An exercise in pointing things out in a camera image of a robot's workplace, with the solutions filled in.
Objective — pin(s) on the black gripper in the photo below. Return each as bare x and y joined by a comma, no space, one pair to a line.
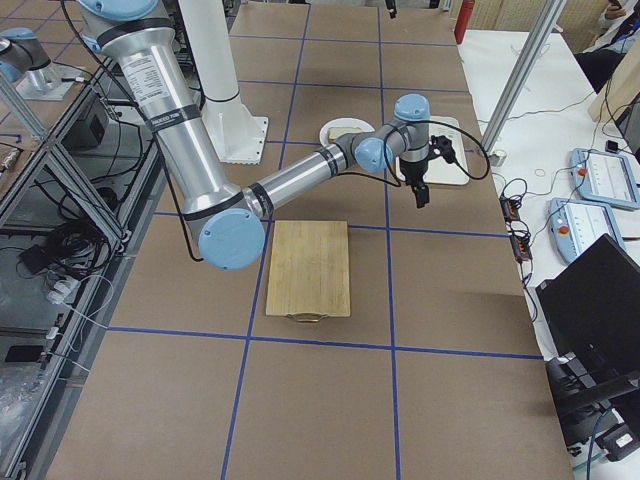
391,7
414,173

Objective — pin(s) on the white round plate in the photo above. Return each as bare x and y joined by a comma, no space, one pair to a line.
344,121

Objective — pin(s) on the white bread slice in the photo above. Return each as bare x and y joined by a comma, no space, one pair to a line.
335,132

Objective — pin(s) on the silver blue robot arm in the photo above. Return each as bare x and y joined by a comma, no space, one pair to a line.
20,55
225,219

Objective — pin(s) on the red cylinder bottle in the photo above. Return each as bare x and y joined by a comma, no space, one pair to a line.
462,21

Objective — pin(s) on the wooden cutting board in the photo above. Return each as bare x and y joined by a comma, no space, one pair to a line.
309,275

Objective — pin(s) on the near blue teach pendant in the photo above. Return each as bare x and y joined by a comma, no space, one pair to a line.
576,224

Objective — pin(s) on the blue teach pendant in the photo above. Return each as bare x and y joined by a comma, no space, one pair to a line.
576,224
604,177

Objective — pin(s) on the far blue teach pendant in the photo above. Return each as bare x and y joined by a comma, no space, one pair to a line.
604,177

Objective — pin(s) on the black laptop computer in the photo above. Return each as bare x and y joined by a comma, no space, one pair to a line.
593,305

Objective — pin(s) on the seated person dark clothes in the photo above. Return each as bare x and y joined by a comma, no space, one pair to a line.
618,31

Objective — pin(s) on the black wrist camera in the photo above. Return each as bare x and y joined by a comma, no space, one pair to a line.
442,147

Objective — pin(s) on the orange black cable adapter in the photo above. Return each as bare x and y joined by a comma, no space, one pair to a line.
510,209

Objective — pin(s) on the aluminium frame post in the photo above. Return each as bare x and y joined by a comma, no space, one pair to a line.
523,66

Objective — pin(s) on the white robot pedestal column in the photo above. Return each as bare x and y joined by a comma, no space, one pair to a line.
237,135

